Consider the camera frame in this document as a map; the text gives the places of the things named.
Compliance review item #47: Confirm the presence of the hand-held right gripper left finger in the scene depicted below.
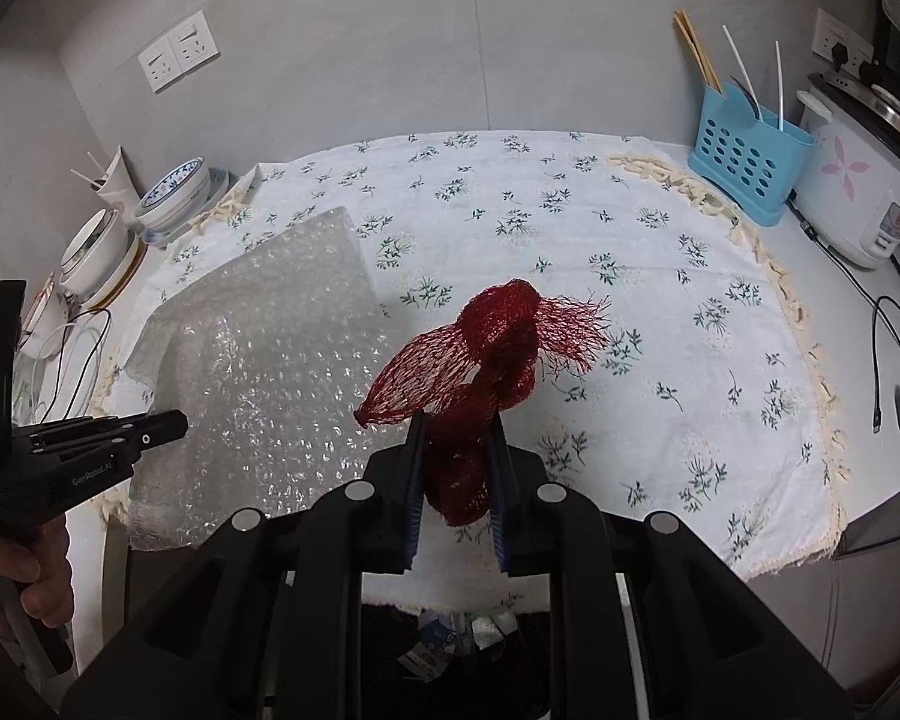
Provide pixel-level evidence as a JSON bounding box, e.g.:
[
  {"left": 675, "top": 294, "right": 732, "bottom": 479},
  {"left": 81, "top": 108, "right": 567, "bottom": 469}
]
[{"left": 60, "top": 411, "right": 430, "bottom": 720}]

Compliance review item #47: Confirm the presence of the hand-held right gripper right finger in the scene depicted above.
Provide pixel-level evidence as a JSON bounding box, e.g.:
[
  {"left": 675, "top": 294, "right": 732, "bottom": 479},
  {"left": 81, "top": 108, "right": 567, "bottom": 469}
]
[{"left": 490, "top": 414, "right": 860, "bottom": 720}]

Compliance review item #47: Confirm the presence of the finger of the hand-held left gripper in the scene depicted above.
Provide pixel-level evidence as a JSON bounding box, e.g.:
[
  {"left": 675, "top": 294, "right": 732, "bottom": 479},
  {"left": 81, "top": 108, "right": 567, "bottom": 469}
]
[{"left": 15, "top": 410, "right": 190, "bottom": 466}]

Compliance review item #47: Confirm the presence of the clear bubble wrap sheet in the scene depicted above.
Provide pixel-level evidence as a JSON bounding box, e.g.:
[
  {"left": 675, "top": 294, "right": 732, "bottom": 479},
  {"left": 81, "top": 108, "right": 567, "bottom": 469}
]
[{"left": 124, "top": 208, "right": 391, "bottom": 552}]

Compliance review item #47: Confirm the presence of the green and white carton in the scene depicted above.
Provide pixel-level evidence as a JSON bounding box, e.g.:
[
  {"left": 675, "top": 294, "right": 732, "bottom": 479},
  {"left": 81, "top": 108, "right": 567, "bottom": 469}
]
[{"left": 472, "top": 611, "right": 522, "bottom": 650}]

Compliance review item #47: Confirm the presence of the blue and white milk carton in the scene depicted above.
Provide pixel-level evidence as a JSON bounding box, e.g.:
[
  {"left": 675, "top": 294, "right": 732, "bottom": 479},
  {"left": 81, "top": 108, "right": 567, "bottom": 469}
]
[{"left": 397, "top": 611, "right": 473, "bottom": 680}]

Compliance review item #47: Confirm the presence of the red mesh net bag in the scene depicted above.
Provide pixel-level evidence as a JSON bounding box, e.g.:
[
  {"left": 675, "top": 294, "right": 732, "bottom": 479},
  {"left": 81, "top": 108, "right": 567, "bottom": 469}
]
[{"left": 354, "top": 279, "right": 614, "bottom": 527}]

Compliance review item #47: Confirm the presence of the black trash bin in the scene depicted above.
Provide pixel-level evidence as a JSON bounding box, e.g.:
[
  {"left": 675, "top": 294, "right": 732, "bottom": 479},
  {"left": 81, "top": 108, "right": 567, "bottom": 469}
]
[{"left": 360, "top": 600, "right": 556, "bottom": 720}]

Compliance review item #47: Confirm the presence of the person's left hand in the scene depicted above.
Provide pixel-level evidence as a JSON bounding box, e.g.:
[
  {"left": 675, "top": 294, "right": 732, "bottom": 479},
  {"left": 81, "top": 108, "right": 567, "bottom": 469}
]
[{"left": 0, "top": 517, "right": 74, "bottom": 642}]

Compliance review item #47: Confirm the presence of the white bowl with red pattern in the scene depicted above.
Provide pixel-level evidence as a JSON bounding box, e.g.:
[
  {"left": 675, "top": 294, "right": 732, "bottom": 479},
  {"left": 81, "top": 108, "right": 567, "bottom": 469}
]
[{"left": 19, "top": 274, "right": 72, "bottom": 361}]

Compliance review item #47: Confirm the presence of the white bowl with dark rim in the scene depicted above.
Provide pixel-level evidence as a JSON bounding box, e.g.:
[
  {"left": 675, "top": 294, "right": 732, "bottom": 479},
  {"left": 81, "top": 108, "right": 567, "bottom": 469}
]
[{"left": 60, "top": 208, "right": 128, "bottom": 293}]

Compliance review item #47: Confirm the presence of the blue patterned bowl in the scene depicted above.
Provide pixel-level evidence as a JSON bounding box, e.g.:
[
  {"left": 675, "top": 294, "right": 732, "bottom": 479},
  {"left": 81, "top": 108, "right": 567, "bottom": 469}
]
[{"left": 136, "top": 157, "right": 212, "bottom": 230}]

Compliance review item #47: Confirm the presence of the white paper cup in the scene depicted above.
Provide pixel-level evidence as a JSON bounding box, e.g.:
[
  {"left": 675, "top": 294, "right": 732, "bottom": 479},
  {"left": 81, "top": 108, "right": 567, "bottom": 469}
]
[{"left": 94, "top": 146, "right": 145, "bottom": 230}]

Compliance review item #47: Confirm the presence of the floral white tablecloth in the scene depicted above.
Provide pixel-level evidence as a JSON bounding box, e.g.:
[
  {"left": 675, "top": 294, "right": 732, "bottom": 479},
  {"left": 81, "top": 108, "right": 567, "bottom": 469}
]
[{"left": 101, "top": 131, "right": 852, "bottom": 608}]

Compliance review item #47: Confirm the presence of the blue plastic cutlery basket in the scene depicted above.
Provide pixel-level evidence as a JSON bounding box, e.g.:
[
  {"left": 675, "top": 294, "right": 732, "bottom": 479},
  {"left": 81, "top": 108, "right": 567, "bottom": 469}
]
[{"left": 688, "top": 85, "right": 815, "bottom": 227}]

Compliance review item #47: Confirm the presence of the white rice cooker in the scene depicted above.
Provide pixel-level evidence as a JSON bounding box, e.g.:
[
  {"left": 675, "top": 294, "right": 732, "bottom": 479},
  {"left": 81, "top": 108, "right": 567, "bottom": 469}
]
[{"left": 791, "top": 73, "right": 900, "bottom": 269}]

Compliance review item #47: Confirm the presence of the wooden chopstick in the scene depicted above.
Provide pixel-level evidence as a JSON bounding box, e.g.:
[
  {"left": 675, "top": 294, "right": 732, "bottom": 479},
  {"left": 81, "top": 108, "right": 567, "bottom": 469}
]
[
  {"left": 673, "top": 13, "right": 717, "bottom": 93},
  {"left": 681, "top": 11, "right": 723, "bottom": 91}
]

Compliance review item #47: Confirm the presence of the thin black cable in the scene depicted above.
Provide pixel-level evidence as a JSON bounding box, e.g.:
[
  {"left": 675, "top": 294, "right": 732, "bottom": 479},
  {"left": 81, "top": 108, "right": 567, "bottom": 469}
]
[{"left": 52, "top": 311, "right": 113, "bottom": 421}]

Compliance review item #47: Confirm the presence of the thin white cable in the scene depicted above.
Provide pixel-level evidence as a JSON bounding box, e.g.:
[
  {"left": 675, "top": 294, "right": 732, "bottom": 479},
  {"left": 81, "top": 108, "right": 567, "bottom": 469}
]
[{"left": 22, "top": 315, "right": 110, "bottom": 421}]

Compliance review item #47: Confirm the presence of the white wall socket with plug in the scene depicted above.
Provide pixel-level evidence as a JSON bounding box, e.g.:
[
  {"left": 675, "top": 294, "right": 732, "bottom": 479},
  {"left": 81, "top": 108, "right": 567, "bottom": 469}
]
[{"left": 810, "top": 9, "right": 875, "bottom": 68}]

